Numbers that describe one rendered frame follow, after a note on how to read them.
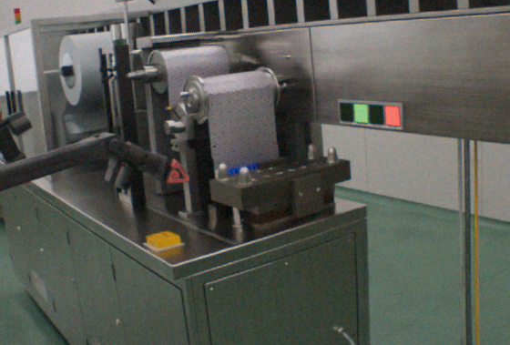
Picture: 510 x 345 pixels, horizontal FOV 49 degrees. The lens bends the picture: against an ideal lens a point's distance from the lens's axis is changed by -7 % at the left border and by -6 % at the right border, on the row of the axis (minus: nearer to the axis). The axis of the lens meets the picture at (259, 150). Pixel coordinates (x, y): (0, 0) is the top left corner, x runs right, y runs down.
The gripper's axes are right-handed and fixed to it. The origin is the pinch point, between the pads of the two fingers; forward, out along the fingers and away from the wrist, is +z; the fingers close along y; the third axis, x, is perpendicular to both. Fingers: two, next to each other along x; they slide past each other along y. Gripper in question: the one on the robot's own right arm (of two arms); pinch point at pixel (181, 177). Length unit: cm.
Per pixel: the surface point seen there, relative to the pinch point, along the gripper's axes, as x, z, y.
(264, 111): 28.8, 18.0, -0.1
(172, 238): -16.6, -3.0, 13.3
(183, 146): 9.1, 0.7, -7.3
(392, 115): 35, 28, 42
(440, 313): -10, 178, -21
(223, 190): 0.7, 7.7, 11.1
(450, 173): 89, 271, -113
